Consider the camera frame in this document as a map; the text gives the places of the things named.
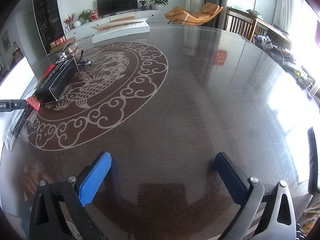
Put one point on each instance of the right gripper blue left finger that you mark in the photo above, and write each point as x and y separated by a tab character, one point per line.
47	220

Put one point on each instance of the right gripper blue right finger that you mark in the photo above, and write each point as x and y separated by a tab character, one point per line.
278	218

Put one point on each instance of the dark tray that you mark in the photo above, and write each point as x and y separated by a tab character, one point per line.
15	126

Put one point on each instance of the red snack packet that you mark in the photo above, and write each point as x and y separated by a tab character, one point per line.
42	88

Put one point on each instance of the black odor removing bar box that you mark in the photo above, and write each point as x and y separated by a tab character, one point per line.
64	72

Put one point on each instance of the rhinestone bow hair clip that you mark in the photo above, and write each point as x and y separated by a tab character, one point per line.
70	50

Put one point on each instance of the white board on table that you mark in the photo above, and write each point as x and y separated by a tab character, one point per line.
15	84

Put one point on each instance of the red flowers in white vase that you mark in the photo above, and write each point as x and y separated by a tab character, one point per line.
71	22

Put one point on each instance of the dark display cabinet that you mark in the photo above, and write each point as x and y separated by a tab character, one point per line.
48	22

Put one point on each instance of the leafy plant beside flowers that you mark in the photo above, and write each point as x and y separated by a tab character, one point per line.
85	16

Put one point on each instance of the black television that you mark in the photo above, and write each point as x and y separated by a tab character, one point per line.
107	7

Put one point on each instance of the potted green plant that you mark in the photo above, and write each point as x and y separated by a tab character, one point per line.
160	4

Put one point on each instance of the orange lounge chair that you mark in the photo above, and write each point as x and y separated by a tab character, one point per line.
179	15

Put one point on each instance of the wooden dining chair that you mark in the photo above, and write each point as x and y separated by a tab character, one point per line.
241	23

